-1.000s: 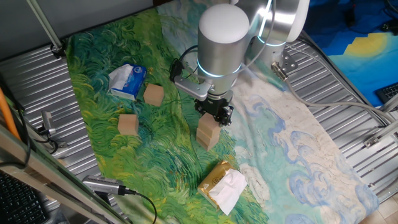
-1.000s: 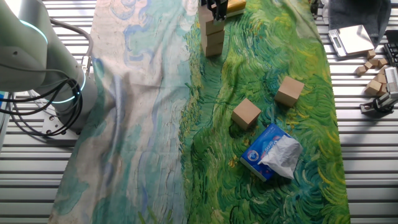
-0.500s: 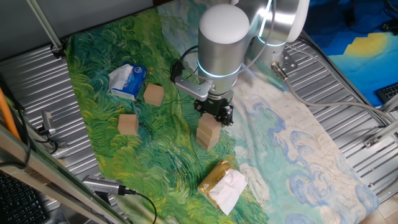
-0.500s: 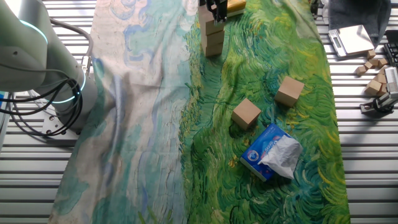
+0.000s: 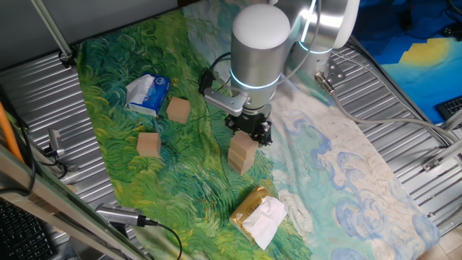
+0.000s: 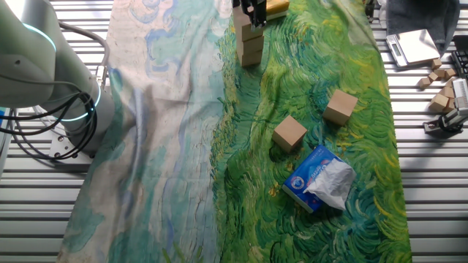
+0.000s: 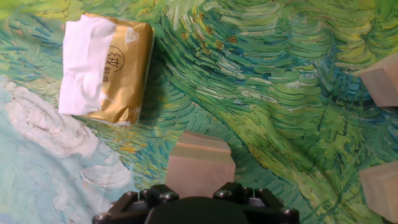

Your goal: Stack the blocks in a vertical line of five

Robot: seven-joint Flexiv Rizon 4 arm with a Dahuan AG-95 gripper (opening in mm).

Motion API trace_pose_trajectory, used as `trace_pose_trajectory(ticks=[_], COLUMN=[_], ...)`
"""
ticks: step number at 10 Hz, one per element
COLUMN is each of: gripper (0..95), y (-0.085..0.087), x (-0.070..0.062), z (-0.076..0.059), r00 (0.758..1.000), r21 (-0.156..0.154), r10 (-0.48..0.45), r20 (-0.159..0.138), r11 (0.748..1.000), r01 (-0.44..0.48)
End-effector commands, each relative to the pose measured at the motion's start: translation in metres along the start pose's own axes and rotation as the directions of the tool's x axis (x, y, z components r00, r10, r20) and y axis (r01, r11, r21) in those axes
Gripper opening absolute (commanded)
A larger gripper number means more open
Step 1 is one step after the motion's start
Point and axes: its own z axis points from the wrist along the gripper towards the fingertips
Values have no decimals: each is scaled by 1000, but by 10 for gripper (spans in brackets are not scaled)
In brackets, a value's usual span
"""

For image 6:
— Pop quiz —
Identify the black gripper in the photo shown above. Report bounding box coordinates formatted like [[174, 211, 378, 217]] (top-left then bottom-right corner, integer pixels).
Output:
[[239, 0, 268, 31]]

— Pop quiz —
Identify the gold tissue pack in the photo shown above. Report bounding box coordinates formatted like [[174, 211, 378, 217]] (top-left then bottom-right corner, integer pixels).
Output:
[[265, 0, 290, 21]]

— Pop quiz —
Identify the green blue painted cloth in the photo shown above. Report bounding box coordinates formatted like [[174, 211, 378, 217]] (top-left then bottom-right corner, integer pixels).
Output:
[[56, 0, 413, 263]]

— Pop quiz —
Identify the silver digital scale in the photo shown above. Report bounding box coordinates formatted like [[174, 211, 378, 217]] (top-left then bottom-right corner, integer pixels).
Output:
[[385, 28, 442, 69]]

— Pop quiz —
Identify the blue tissue pack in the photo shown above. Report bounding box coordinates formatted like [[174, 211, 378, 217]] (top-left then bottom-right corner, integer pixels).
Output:
[[281, 144, 358, 214]]

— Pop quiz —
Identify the dark grey cloth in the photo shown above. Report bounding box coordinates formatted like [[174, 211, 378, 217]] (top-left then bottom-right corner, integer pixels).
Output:
[[385, 0, 461, 56]]

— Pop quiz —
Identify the black keyboard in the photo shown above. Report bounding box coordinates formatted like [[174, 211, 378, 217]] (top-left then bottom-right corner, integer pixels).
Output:
[[450, 49, 468, 80]]

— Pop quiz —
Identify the white ribbed device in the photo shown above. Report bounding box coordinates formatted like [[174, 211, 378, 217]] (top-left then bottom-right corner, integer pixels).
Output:
[[452, 77, 468, 110]]

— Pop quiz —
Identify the white blue box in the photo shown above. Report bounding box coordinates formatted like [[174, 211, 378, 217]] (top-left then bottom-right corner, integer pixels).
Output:
[[0, 107, 12, 176]]

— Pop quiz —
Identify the grey hose with connector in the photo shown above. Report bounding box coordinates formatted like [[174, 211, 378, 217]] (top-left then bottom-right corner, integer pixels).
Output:
[[60, 21, 110, 88]]

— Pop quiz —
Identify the grey camera on stand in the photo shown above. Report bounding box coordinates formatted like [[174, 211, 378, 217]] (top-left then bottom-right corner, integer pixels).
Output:
[[423, 107, 468, 135]]

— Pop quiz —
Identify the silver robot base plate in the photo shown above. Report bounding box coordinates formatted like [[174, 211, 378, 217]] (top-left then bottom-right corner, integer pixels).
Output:
[[48, 127, 95, 164]]

